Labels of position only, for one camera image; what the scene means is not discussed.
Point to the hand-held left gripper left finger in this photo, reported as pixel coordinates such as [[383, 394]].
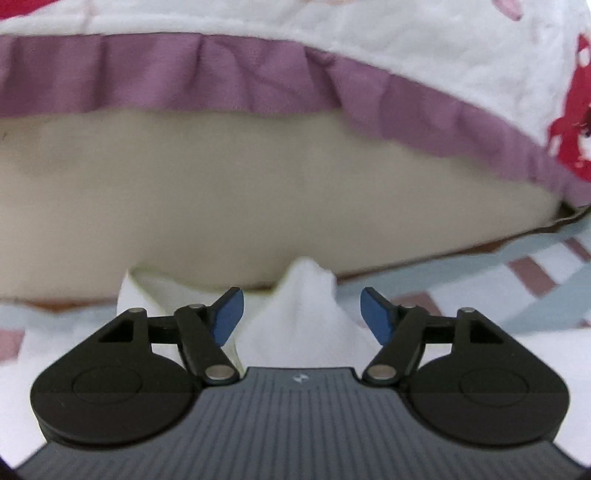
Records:
[[228, 314]]

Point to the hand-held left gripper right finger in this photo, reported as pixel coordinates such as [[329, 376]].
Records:
[[376, 314]]

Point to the cream baby romper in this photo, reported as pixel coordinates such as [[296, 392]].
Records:
[[300, 318]]

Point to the checkered play mat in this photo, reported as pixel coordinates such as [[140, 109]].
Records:
[[531, 286]]

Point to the bear print quilt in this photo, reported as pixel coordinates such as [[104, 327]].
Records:
[[323, 55]]

